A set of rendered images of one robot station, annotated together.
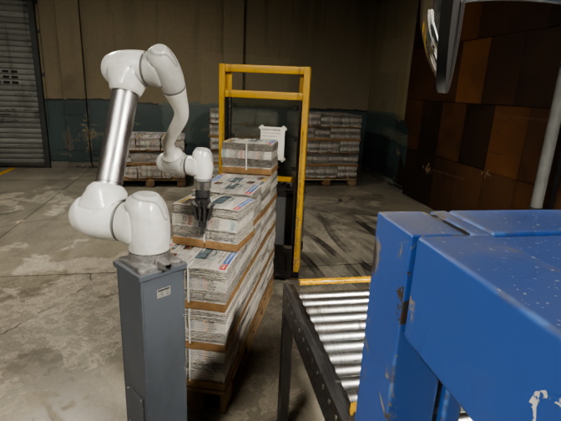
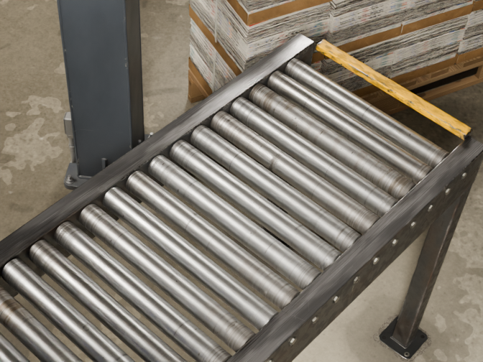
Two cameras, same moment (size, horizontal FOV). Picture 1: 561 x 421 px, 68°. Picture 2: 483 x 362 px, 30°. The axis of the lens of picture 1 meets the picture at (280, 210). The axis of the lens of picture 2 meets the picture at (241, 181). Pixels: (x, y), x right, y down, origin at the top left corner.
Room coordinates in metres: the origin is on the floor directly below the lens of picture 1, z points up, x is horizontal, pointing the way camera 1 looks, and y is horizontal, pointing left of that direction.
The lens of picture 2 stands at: (0.55, -1.31, 2.23)
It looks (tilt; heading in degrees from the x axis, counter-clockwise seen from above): 49 degrees down; 50
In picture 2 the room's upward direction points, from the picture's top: 5 degrees clockwise
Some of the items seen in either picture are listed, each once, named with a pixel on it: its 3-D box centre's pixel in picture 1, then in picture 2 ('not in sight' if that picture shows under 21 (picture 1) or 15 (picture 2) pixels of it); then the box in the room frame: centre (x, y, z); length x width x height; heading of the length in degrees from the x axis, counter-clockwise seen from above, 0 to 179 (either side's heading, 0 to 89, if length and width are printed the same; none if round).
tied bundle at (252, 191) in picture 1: (227, 205); not in sight; (2.58, 0.34, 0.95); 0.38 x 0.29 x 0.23; 81
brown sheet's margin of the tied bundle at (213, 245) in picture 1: (233, 237); not in sight; (2.21, 0.26, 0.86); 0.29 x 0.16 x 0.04; 166
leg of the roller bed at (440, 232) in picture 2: not in sight; (428, 268); (1.85, -0.55, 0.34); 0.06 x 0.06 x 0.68; 11
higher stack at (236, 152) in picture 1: (249, 222); not in sight; (3.15, 0.24, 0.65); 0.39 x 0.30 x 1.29; 82
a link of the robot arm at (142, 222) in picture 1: (145, 220); not in sight; (1.51, 0.51, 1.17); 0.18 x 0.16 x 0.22; 77
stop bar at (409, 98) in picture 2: (342, 280); (391, 87); (1.82, -0.31, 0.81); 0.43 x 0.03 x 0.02; 101
